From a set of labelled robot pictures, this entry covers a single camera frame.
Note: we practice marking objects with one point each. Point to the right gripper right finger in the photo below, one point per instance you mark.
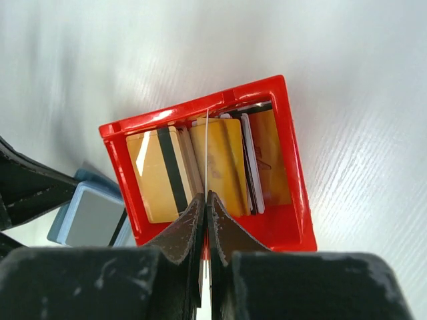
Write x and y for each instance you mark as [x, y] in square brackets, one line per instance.
[248, 281]

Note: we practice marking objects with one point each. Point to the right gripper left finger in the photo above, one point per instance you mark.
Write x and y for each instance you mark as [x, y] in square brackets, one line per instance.
[159, 280]

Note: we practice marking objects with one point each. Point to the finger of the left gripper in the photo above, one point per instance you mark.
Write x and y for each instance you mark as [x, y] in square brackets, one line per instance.
[30, 189]

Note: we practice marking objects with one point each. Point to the red plastic bin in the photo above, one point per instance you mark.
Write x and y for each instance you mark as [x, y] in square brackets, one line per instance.
[281, 227]

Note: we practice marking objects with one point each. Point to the blue leather card holder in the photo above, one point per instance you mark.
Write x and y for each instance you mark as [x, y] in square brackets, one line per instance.
[101, 185]

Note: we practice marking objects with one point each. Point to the black credit card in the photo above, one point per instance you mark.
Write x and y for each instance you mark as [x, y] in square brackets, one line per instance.
[95, 221]

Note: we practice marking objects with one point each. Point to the stack of credit cards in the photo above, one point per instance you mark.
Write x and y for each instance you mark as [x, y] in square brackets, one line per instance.
[266, 179]

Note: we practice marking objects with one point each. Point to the gold VIP credit card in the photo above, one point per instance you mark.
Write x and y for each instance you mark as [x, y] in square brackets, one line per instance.
[226, 166]

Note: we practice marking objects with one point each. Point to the gold magnetic stripe card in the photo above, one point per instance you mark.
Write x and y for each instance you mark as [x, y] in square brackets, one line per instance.
[161, 173]

